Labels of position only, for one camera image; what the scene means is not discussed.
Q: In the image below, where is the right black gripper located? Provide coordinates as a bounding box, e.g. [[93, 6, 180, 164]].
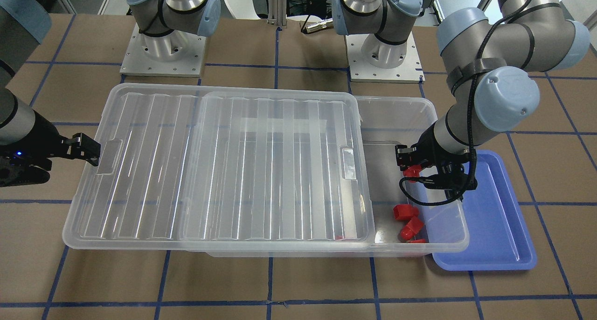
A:
[[0, 111, 102, 171]]

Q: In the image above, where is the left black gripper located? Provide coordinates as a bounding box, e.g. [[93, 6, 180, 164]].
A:
[[395, 124, 469, 171]]

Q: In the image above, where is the clear plastic box lid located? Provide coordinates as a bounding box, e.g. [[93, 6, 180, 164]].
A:
[[62, 83, 375, 256]]

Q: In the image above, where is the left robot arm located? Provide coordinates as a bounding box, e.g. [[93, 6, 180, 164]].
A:
[[331, 0, 590, 171]]

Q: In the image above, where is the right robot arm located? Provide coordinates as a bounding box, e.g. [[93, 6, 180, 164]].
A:
[[1, 0, 221, 173]]

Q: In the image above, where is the clear plastic storage box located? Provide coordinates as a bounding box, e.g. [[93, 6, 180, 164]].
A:
[[184, 92, 470, 258]]

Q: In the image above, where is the blue plastic tray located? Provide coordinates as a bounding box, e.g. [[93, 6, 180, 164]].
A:
[[419, 150, 537, 271]]

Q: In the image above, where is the white chair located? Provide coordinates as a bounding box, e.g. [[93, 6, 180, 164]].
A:
[[224, 0, 260, 20]]

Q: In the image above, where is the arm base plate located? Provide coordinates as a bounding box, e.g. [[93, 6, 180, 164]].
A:
[[345, 33, 426, 83], [120, 25, 208, 78]]

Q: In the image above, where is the aluminium frame post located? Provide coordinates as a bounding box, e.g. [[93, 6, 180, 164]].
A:
[[267, 0, 287, 29]]

